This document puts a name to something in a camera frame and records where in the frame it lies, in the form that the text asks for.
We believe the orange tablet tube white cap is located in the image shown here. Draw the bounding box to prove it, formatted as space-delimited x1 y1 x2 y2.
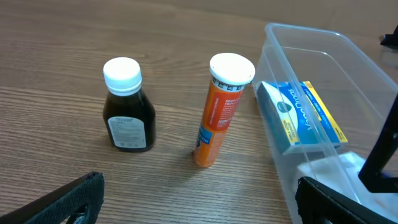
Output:
193 53 255 167

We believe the clear plastic container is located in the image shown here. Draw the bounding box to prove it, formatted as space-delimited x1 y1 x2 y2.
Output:
252 23 397 223

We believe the white medicine box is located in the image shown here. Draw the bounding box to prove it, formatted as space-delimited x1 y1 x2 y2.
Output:
296 151 397 222

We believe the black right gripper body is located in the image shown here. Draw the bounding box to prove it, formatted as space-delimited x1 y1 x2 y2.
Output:
379 26 398 49

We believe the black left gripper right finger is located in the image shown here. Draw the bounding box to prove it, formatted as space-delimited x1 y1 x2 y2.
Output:
295 176 396 224

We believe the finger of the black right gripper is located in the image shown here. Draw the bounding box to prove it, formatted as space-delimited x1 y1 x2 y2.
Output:
358 97 397 193

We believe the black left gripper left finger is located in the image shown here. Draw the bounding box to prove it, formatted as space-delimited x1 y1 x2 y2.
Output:
1 172 104 224

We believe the dark syrup bottle white cap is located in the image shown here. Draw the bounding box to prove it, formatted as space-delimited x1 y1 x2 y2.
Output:
103 57 156 152

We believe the blue yellow VapoDrops box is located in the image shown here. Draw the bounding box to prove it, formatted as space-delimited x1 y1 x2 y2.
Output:
257 81 348 155

